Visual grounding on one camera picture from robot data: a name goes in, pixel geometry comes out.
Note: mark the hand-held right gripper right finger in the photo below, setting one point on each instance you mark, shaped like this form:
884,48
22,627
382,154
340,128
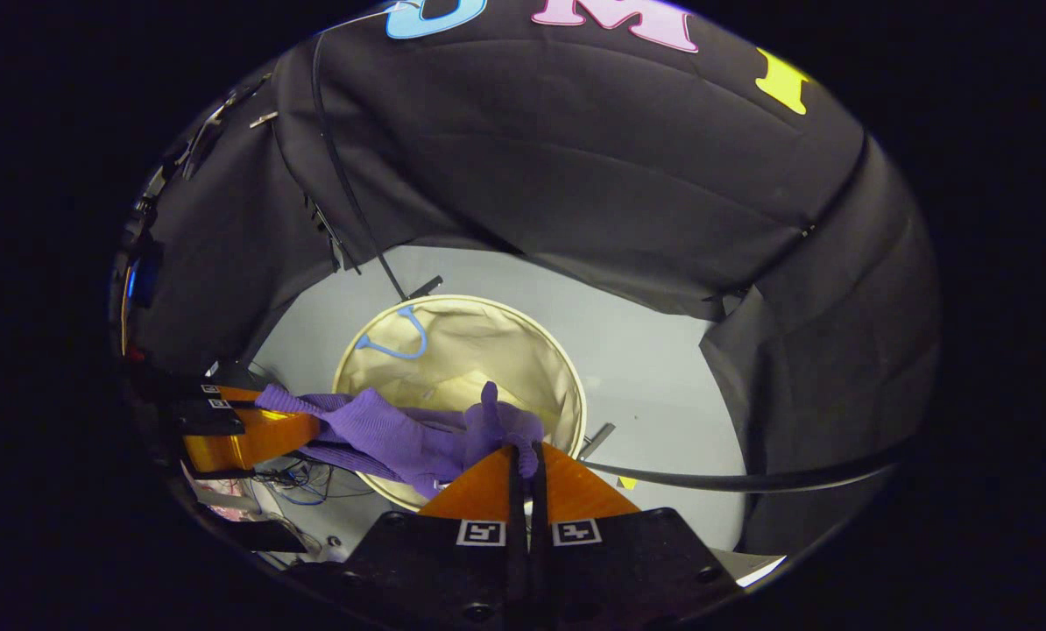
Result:
628,561

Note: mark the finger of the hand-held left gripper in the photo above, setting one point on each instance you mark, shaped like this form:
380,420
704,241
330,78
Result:
251,438
238,393

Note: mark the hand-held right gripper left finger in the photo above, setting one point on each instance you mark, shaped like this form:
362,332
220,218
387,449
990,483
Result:
435,561

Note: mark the purple button shirt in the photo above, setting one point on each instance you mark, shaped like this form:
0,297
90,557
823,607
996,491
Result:
400,438

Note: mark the cream round laundry hamper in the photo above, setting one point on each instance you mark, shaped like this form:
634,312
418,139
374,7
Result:
470,350

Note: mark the black clothes rack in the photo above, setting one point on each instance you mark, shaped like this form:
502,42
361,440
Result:
751,481

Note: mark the silver clip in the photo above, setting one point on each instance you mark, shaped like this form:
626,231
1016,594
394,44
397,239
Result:
263,118

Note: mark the black backdrop cloth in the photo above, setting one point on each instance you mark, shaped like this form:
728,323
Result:
576,158

